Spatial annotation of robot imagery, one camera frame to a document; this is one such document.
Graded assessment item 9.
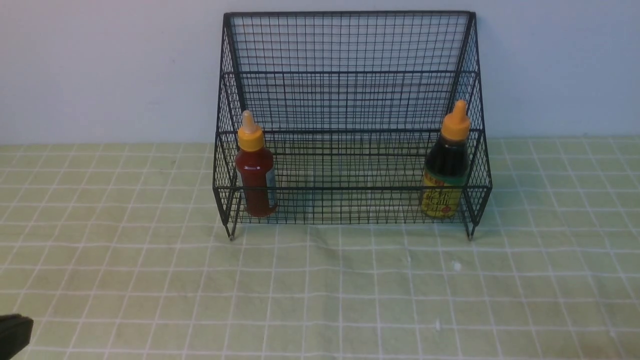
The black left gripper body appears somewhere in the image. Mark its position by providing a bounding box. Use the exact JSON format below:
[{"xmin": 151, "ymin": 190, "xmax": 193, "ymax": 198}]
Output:
[{"xmin": 0, "ymin": 314, "xmax": 34, "ymax": 360}]

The red sauce bottle yellow cap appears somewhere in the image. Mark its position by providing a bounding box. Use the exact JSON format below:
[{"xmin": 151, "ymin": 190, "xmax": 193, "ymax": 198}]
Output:
[{"xmin": 235, "ymin": 110, "xmax": 278, "ymax": 218}]

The dark sauce bottle yellow label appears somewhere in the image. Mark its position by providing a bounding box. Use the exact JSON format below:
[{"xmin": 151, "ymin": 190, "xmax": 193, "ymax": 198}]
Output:
[{"xmin": 421, "ymin": 99, "xmax": 471, "ymax": 219}]

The green checkered tablecloth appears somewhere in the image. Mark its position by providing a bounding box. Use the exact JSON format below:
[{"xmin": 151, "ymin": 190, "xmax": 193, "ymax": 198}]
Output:
[{"xmin": 0, "ymin": 136, "xmax": 640, "ymax": 360}]

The black wire mesh shelf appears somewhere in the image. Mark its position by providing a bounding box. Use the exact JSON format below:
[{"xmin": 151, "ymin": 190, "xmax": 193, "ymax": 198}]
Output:
[{"xmin": 212, "ymin": 10, "xmax": 493, "ymax": 240}]

